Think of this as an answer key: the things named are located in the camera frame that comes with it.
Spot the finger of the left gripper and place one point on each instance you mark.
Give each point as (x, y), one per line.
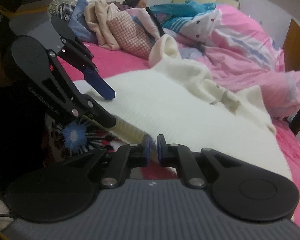
(39, 76)
(79, 56)

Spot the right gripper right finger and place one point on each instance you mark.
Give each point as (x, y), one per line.
(238, 188)

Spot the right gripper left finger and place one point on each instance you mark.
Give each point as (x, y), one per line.
(64, 190)

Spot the cream white fleece sweater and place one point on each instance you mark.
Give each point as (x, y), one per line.
(177, 98)

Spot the stack of folded clothes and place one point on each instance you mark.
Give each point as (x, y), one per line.
(113, 26)

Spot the black folded garment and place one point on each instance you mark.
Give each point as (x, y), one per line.
(156, 22)

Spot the pink patterned duvet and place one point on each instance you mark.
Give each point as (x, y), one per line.
(239, 53)

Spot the dark wooden door frame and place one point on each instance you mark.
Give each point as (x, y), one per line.
(291, 49)

